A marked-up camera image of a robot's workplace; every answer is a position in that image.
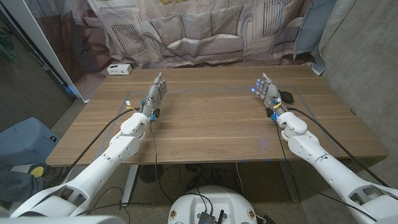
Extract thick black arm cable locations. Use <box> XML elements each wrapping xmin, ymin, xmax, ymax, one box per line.
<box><xmin>286</xmin><ymin>106</ymin><xmax>391</xmax><ymax>189</ymax></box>
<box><xmin>48</xmin><ymin>107</ymin><xmax>141</xmax><ymax>189</ymax></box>

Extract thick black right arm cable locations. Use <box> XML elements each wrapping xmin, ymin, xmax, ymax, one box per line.
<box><xmin>286</xmin><ymin>106</ymin><xmax>391</xmax><ymax>189</ymax></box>

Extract black power adapter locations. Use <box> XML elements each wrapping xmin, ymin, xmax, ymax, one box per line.
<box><xmin>186</xmin><ymin>176</ymin><xmax>200</xmax><ymax>190</ymax></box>

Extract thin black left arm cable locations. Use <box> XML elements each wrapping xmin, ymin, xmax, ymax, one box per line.
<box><xmin>150</xmin><ymin>120</ymin><xmax>159</xmax><ymax>203</ymax></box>

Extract printed sofa backdrop curtain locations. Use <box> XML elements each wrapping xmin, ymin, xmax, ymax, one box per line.
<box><xmin>23</xmin><ymin>0</ymin><xmax>338</xmax><ymax>102</ymax></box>

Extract black plug on floor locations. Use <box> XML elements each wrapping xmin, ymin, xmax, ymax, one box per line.
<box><xmin>255</xmin><ymin>213</ymin><xmax>277</xmax><ymax>224</ymax></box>

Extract tangled black floor cables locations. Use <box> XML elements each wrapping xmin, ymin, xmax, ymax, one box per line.
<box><xmin>158</xmin><ymin>163</ymin><xmax>246</xmax><ymax>203</ymax></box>

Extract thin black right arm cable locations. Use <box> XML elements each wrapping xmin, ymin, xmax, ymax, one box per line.
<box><xmin>274</xmin><ymin>120</ymin><xmax>379</xmax><ymax>222</ymax></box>

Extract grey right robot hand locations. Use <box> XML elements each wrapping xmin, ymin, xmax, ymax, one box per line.
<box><xmin>251</xmin><ymin>72</ymin><xmax>289</xmax><ymax>118</ymax></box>

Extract black shoe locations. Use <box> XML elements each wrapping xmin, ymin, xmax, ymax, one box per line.
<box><xmin>42</xmin><ymin>166</ymin><xmax>69</xmax><ymax>187</ymax></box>

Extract white partition panel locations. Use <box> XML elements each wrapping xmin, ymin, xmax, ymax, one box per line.
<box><xmin>1</xmin><ymin>0</ymin><xmax>91</xmax><ymax>103</ymax></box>

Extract grey table leg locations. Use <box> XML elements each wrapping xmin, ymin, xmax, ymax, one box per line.
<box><xmin>278</xmin><ymin>161</ymin><xmax>300</xmax><ymax>203</ymax></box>

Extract white floor mat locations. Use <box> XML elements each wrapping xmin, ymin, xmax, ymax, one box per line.
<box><xmin>11</xmin><ymin>163</ymin><xmax>47</xmax><ymax>175</ymax></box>

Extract person leg in blue jeans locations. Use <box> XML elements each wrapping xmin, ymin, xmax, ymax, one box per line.
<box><xmin>0</xmin><ymin>164</ymin><xmax>44</xmax><ymax>203</ymax></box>

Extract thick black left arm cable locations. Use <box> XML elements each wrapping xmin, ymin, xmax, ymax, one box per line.
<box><xmin>48</xmin><ymin>107</ymin><xmax>141</xmax><ymax>189</ymax></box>

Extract thin black floor cable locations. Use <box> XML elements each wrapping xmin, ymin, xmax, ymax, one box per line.
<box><xmin>76</xmin><ymin>186</ymin><xmax>158</xmax><ymax>224</ymax></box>

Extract black antenna device on torso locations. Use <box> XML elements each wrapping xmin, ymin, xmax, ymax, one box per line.
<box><xmin>197</xmin><ymin>209</ymin><xmax>225</xmax><ymax>224</ymax></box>

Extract white robot chest edge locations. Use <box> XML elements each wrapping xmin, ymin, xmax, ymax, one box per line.
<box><xmin>0</xmin><ymin>215</ymin><xmax>127</xmax><ymax>224</ymax></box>

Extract white table leg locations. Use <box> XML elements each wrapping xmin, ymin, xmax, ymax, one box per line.
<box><xmin>121</xmin><ymin>164</ymin><xmax>139</xmax><ymax>208</ymax></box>

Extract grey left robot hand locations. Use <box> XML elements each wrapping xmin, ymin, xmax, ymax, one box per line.
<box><xmin>140</xmin><ymin>72</ymin><xmax>169</xmax><ymax>118</ymax></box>

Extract black rubber air blower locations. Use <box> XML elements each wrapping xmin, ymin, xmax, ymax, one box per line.
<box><xmin>278</xmin><ymin>89</ymin><xmax>295</xmax><ymax>105</ymax></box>

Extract yellow black foot pedal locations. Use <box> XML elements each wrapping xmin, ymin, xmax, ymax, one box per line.
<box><xmin>27</xmin><ymin>164</ymin><xmax>47</xmax><ymax>179</ymax></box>

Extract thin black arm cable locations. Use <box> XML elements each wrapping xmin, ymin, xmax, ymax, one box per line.
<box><xmin>274</xmin><ymin>120</ymin><xmax>379</xmax><ymax>222</ymax></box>
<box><xmin>150</xmin><ymin>120</ymin><xmax>159</xmax><ymax>203</ymax></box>

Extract blue plastic bin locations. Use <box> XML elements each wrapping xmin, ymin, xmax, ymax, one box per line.
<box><xmin>0</xmin><ymin>116</ymin><xmax>62</xmax><ymax>170</ymax></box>

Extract black round floor fan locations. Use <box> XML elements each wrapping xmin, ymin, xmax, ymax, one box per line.
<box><xmin>139</xmin><ymin>164</ymin><xmax>165</xmax><ymax>184</ymax></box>

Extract white round robot torso base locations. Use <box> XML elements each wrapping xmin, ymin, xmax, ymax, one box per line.
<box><xmin>167</xmin><ymin>185</ymin><xmax>258</xmax><ymax>224</ymax></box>

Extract white power strip box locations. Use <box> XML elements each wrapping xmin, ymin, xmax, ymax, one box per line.
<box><xmin>106</xmin><ymin>63</ymin><xmax>132</xmax><ymax>76</ymax></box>

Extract white floor cable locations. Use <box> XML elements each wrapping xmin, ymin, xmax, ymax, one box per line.
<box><xmin>235</xmin><ymin>162</ymin><xmax>246</xmax><ymax>197</ymax></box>

